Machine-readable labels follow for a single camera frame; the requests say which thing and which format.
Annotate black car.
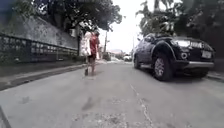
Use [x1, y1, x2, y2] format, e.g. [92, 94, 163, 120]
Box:
[132, 32, 216, 82]

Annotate grey wall with lattice blocks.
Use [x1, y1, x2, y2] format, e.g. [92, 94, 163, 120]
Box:
[0, 13, 81, 66]

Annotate grey concrete road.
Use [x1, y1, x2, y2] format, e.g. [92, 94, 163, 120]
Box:
[0, 60, 224, 128]

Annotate palm and leafy trees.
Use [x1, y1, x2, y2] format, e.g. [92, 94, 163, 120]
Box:
[134, 0, 224, 58]

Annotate raised concrete pavement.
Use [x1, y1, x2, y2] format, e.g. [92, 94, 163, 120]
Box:
[0, 61, 88, 92]

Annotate white car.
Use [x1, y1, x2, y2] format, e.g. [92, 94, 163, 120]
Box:
[123, 54, 133, 63]

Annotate large dark trees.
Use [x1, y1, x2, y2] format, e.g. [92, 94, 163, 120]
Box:
[13, 0, 124, 35]

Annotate green bush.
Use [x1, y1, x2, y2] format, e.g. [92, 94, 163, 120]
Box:
[101, 51, 113, 62]

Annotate concrete kerb strip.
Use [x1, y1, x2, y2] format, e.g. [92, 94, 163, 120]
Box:
[206, 71, 224, 84]

